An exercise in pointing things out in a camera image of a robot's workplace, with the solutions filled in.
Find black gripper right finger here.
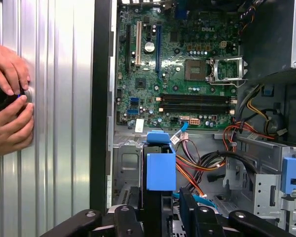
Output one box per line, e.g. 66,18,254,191
179,187,296,237

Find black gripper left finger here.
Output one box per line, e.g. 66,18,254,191
39,192,162,237

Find orange red power wire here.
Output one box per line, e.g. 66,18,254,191
222,118,277,155

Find round black tool blue ring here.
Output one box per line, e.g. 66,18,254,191
0,79,36,117

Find grey metal disk bay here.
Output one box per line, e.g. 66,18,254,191
112,138,225,237

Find person's right hand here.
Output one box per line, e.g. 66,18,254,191
0,95,35,158

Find person's left hand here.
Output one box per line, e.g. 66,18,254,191
0,40,31,96

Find grey metal drive cage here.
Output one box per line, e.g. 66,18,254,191
223,138,296,237

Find white sticker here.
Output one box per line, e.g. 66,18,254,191
134,118,146,133

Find blue plastic drive latch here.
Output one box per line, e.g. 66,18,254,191
282,155,296,196

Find black RAM slot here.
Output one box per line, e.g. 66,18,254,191
157,97,238,102
158,102,237,108
157,92,238,98
158,107,237,113

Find black open PC case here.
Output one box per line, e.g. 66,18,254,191
90,0,296,237

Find green motherboard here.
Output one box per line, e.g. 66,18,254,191
115,0,240,130

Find CPU socket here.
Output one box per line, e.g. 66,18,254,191
184,58,208,82

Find black expansion slot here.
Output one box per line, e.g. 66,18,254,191
124,24,131,74

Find silver coin battery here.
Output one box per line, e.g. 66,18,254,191
144,41,156,53

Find white expansion slot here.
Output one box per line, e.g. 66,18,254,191
135,21,142,67

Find blue expansion slot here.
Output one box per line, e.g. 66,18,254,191
155,21,163,73

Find blue VGA port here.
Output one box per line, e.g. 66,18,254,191
174,4,188,20

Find orange red wire bundle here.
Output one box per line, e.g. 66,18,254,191
174,138,227,198

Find black cable bundle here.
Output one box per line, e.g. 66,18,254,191
199,150,259,175

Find blue SATA wire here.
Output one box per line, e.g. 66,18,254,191
172,120,219,212

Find yellow black supply wires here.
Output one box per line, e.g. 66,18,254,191
236,83,288,136

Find thin wire locking lever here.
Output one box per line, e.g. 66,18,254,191
206,77,249,87

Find metal socket cover frame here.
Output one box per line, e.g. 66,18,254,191
208,56,249,82

